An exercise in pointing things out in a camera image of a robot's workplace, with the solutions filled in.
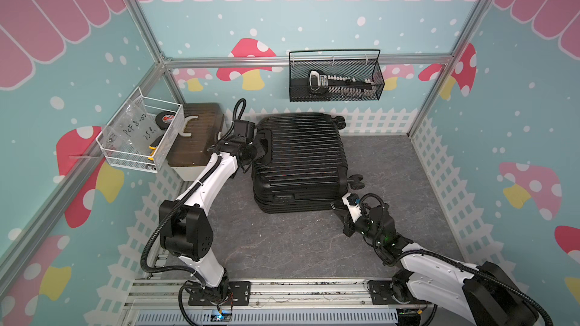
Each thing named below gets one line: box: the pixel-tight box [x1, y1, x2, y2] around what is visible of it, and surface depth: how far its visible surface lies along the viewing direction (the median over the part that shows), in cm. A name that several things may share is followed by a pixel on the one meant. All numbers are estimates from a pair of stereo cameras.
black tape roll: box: [154, 110, 176, 131], surface depth 81 cm
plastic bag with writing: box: [111, 97, 161, 155], surface depth 69 cm
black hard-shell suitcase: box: [252, 113, 365, 214], surface depth 84 cm
